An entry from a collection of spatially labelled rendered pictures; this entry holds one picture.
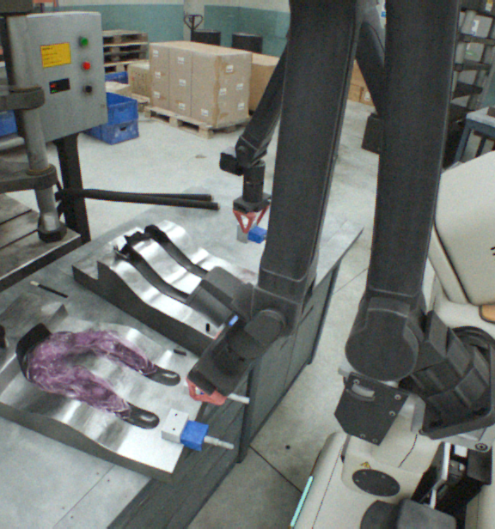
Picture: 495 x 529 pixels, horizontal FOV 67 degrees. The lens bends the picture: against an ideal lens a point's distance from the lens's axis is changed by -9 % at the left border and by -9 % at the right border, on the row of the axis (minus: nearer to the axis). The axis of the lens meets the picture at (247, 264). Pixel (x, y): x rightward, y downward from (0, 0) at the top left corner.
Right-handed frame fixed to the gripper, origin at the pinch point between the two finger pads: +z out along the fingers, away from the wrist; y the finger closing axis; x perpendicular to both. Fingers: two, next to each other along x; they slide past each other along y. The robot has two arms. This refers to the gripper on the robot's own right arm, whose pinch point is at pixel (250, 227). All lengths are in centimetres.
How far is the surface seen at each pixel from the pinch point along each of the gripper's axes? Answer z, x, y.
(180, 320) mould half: 6.2, 4.5, 36.1
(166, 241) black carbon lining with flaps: 2.8, -16.6, 17.1
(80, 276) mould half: 10.5, -32.4, 36.5
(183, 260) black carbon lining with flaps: 5.7, -9.6, 18.1
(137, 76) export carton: 50, -396, -326
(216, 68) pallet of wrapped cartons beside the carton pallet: 14, -221, -280
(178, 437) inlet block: 7, 23, 59
